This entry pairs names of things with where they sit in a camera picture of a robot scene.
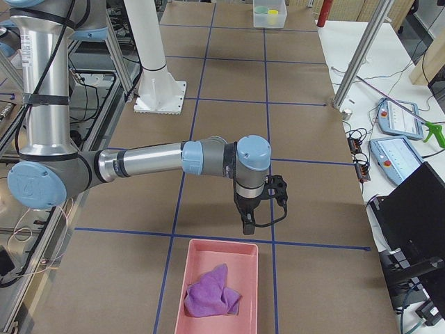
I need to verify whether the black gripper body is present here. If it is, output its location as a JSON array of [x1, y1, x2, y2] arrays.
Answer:
[[234, 194, 266, 223]]

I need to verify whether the purple microfiber cloth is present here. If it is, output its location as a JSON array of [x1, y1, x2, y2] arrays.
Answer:
[[184, 264, 241, 317]]

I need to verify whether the yellow plastic cup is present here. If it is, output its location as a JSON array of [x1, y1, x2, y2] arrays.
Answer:
[[267, 9, 280, 26]]

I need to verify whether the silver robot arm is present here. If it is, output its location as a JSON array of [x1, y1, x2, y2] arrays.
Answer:
[[8, 1, 275, 234]]

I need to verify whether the clear plastic storage box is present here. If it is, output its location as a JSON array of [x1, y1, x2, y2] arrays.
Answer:
[[252, 0, 287, 29]]

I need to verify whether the pink plastic bin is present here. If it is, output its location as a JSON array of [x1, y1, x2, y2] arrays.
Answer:
[[175, 239, 259, 333]]

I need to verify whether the small metal cylinder weight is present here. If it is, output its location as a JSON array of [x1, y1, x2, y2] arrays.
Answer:
[[341, 109, 353, 121]]

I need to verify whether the blue teach pendant tablet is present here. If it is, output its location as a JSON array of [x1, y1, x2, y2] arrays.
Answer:
[[369, 135, 424, 186]]

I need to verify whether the black laptop computer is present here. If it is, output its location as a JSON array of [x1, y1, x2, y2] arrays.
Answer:
[[369, 162, 444, 274]]

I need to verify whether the green grabber reach tool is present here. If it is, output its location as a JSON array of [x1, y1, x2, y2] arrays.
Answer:
[[356, 75, 445, 149]]

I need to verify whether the red fire extinguisher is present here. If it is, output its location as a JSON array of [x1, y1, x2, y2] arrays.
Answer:
[[316, 0, 333, 28]]

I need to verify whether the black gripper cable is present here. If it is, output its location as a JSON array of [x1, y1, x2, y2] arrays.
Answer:
[[255, 200, 289, 228]]

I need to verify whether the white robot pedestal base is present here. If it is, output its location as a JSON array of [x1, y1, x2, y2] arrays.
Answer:
[[124, 0, 187, 115]]

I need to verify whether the aluminium frame post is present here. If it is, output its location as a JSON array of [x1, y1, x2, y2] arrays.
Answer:
[[332, 0, 394, 109]]

